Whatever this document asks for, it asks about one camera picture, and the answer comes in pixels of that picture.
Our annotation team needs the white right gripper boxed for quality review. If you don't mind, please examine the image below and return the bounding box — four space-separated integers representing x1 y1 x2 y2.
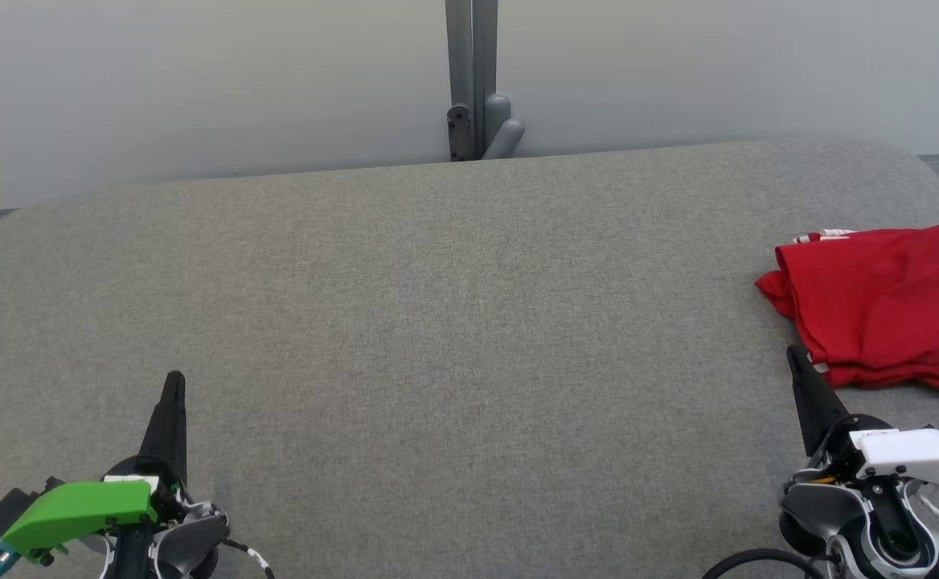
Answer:
785 344 939 489

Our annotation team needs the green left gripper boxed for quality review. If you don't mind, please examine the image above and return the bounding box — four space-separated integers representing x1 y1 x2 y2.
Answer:
2 370 189 564

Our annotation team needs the red basketball jersey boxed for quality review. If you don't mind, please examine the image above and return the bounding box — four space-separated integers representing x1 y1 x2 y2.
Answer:
755 221 939 395

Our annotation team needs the black white striped cable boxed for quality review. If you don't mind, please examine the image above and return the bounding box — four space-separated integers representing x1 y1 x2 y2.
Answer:
220 537 277 579

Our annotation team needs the black looped cable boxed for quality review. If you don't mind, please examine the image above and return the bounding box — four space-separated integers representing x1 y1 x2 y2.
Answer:
703 548 828 579

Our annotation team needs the grey metal post bracket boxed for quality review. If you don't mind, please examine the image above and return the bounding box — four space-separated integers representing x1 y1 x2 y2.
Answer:
444 0 527 162

